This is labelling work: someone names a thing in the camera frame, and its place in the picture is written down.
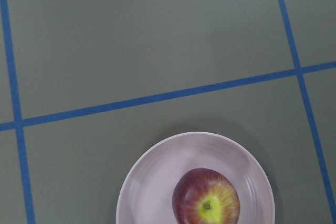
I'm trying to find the red apple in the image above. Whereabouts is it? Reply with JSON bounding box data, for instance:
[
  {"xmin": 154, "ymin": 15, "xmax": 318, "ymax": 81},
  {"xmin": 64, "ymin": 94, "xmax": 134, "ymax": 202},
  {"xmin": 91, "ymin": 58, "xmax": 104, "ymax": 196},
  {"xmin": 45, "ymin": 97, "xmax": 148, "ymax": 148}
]
[{"xmin": 172, "ymin": 168, "xmax": 240, "ymax": 223}]

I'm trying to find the pink plate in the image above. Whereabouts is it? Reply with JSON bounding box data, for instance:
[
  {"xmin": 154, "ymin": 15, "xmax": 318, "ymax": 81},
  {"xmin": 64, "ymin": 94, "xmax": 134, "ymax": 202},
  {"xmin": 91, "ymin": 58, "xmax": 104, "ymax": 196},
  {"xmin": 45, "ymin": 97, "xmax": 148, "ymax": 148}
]
[{"xmin": 116, "ymin": 132, "xmax": 276, "ymax": 223}]

